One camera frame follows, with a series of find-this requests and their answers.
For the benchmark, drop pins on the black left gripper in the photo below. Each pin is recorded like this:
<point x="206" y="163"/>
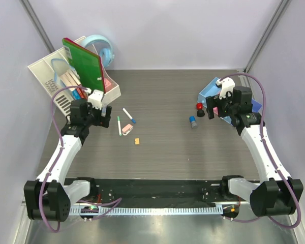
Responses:
<point x="102" y="120"/>

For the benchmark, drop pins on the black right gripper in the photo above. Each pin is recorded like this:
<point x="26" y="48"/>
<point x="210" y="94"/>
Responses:
<point x="210" y="102"/>

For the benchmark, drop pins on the four colour drawer organizer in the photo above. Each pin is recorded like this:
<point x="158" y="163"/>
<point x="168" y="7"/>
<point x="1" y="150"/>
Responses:
<point x="211" y="90"/>

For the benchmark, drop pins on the green capped marker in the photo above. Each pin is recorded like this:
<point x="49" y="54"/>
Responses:
<point x="119" y="126"/>

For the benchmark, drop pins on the blue grey glue stick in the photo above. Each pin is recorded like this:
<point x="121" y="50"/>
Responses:
<point x="193" y="122"/>

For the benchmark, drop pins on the blue capped marker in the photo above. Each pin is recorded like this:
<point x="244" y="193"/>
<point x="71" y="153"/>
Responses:
<point x="129" y="116"/>

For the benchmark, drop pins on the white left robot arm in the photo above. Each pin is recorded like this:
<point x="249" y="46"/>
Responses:
<point x="47" y="196"/>

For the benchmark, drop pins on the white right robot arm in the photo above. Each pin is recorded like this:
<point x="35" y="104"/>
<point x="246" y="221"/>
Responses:
<point x="277" y="193"/>

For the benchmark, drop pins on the red black stamp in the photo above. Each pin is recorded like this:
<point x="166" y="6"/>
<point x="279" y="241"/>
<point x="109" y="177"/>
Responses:
<point x="200" y="111"/>

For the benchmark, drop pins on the pink box in rack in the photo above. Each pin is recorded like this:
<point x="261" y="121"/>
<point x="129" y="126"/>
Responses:
<point x="107" y="85"/>

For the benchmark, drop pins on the blue and red books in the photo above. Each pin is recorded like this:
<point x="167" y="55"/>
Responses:
<point x="78" y="93"/>

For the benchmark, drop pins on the small tan eraser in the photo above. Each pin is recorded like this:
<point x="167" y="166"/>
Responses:
<point x="136" y="141"/>

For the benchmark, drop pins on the green folder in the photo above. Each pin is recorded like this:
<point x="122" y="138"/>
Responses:
<point x="87" y="65"/>

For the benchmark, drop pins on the light blue headphones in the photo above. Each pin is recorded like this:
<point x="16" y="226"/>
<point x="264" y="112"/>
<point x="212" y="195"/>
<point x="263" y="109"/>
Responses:
<point x="106" y="53"/>

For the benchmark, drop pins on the white desk organizer rack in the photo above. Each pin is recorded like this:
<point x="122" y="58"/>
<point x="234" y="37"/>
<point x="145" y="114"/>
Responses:
<point x="48" y="69"/>

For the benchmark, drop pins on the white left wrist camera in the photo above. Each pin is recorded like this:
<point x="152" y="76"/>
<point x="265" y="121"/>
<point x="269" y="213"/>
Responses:
<point x="95" y="98"/>

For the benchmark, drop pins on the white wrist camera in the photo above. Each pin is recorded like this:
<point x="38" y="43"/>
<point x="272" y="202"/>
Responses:
<point x="226" y="85"/>
<point x="95" y="98"/>

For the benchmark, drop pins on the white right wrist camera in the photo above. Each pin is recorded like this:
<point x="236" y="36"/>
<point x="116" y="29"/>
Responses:
<point x="226" y="85"/>

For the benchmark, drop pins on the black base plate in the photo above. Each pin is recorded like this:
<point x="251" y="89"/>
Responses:
<point x="157" y="193"/>

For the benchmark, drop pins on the white slotted cable duct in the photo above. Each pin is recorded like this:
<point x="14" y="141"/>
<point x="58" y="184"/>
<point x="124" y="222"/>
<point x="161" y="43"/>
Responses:
<point x="81" y="211"/>

